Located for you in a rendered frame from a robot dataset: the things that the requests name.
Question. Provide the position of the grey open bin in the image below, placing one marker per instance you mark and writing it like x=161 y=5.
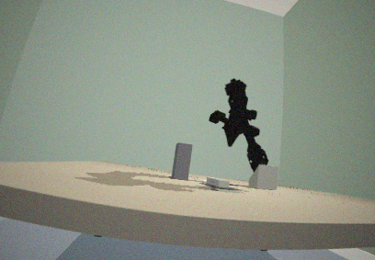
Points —
x=182 y=161

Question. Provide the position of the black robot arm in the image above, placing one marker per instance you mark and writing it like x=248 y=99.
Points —
x=236 y=91

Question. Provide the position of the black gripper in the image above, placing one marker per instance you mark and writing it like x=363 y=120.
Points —
x=233 y=126

